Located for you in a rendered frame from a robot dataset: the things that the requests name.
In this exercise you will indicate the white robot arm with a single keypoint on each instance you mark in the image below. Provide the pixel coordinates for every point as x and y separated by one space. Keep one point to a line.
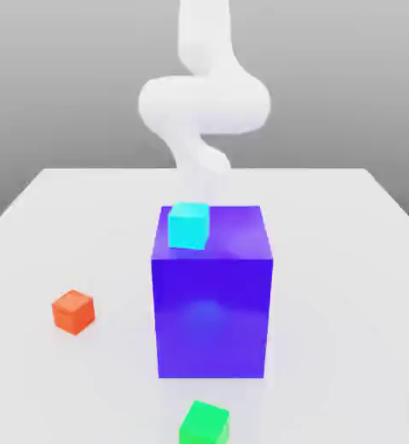
204 100

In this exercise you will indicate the small cyan cube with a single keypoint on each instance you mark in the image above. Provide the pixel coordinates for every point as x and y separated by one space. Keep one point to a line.
187 227

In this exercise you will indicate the large blue box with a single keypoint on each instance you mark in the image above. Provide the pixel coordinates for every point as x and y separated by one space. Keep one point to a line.
211 312

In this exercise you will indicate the small green cube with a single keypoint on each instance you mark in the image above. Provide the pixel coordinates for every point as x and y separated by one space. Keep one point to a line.
204 425

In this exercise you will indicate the small orange cube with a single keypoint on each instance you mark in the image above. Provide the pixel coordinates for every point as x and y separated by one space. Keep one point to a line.
73 312

